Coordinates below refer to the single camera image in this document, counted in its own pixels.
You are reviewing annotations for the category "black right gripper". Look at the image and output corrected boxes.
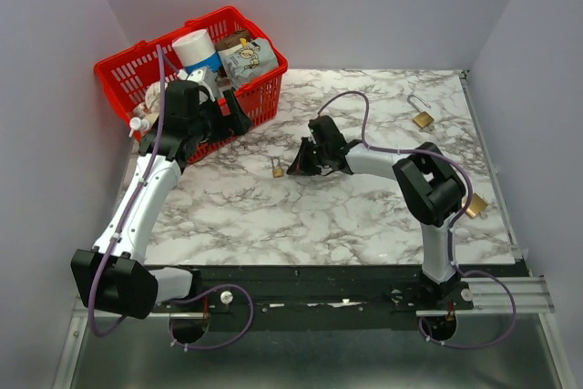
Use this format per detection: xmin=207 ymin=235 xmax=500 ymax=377
xmin=286 ymin=137 xmax=329 ymax=177

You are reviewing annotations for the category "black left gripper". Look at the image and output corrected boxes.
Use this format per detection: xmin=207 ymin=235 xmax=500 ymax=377
xmin=189 ymin=88 xmax=254 ymax=145

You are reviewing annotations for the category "small brass padlock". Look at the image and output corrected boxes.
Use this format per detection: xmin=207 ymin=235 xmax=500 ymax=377
xmin=271 ymin=157 xmax=285 ymax=179

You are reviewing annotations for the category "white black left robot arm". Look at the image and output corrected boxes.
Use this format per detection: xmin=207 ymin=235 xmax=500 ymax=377
xmin=71 ymin=80 xmax=253 ymax=319

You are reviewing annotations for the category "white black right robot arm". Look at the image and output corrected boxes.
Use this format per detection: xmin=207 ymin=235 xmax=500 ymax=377
xmin=287 ymin=116 xmax=466 ymax=309

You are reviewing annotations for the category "grey cartoon snack bag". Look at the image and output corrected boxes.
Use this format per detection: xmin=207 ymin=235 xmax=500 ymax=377
xmin=221 ymin=38 xmax=279 ymax=88

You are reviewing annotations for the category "brown chocolate package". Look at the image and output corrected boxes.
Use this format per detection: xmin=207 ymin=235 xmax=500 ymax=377
xmin=214 ymin=29 xmax=252 ymax=52

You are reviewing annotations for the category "white paper towel roll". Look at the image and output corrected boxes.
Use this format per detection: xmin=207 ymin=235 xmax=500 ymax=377
xmin=172 ymin=29 xmax=221 ymax=73

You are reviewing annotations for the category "white pump lotion bottle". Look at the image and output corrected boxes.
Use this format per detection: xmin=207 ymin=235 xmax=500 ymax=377
xmin=128 ymin=112 xmax=159 ymax=137

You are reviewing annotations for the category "red plastic shopping basket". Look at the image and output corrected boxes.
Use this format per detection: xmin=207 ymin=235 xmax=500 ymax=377
xmin=95 ymin=6 xmax=288 ymax=164

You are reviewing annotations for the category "brass padlock long shackle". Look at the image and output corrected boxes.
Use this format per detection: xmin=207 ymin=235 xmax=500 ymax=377
xmin=406 ymin=94 xmax=435 ymax=129

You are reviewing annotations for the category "large brass padlock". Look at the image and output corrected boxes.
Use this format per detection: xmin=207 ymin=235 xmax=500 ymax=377
xmin=462 ymin=193 xmax=488 ymax=219

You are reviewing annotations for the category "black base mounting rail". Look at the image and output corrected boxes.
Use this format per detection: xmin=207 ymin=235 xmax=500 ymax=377
xmin=143 ymin=263 xmax=475 ymax=333

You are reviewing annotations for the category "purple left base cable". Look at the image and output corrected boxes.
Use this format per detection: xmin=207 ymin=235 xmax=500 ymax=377
xmin=169 ymin=282 xmax=255 ymax=353

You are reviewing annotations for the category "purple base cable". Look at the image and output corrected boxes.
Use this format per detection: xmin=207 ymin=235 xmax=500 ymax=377
xmin=169 ymin=282 xmax=255 ymax=353
xmin=417 ymin=315 xmax=461 ymax=349

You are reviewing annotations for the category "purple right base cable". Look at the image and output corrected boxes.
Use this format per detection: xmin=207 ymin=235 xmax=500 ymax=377
xmin=417 ymin=315 xmax=461 ymax=349

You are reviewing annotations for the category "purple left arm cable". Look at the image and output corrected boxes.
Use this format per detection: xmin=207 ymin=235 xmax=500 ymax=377
xmin=87 ymin=44 xmax=188 ymax=338

